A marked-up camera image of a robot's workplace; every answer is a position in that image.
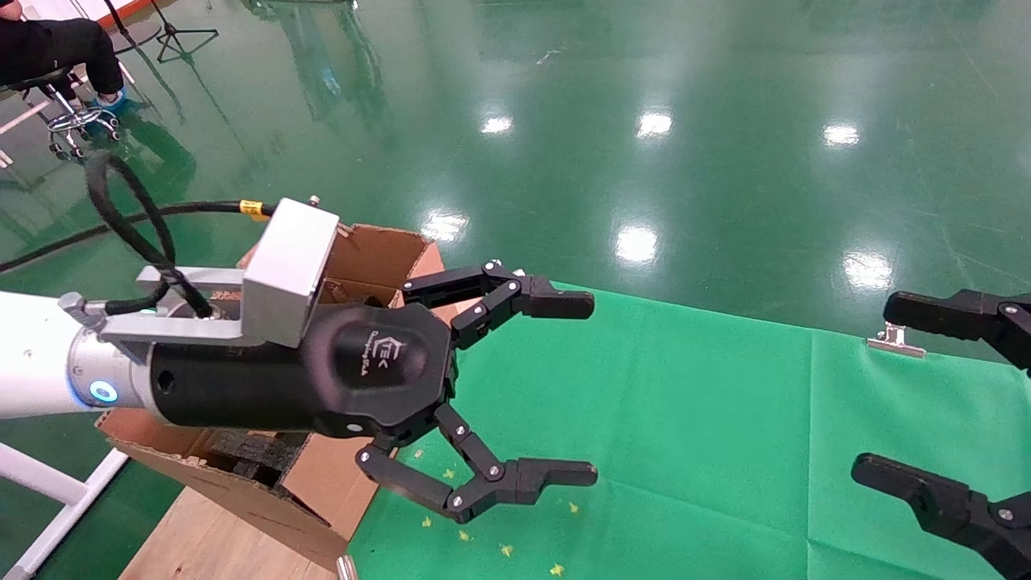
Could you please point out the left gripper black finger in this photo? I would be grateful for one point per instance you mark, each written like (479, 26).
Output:
(523, 479)
(556, 304)

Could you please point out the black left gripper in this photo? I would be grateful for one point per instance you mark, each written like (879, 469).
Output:
(266, 387)

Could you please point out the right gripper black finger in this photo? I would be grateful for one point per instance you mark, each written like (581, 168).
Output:
(942, 506)
(950, 316)

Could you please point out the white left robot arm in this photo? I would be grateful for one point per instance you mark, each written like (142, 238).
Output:
(32, 354)

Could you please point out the large open cardboard carton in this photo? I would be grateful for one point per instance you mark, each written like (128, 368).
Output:
(322, 483)

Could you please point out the black foam insert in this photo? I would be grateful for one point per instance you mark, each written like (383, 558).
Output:
(258, 451)

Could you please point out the green table cloth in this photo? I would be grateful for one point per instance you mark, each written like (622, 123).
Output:
(725, 443)

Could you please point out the metal wheeled stool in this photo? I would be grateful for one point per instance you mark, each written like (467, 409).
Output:
(72, 121)

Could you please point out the black tripod stand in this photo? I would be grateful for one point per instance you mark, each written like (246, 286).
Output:
(173, 36)

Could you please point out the seated person in black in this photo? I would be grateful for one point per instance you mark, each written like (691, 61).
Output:
(56, 48)

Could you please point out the silver camera mount bracket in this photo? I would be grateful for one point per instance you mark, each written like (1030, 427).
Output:
(185, 326)

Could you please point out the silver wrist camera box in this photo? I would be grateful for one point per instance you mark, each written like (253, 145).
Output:
(290, 266)

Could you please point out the white table frame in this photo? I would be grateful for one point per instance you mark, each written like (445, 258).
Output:
(40, 479)

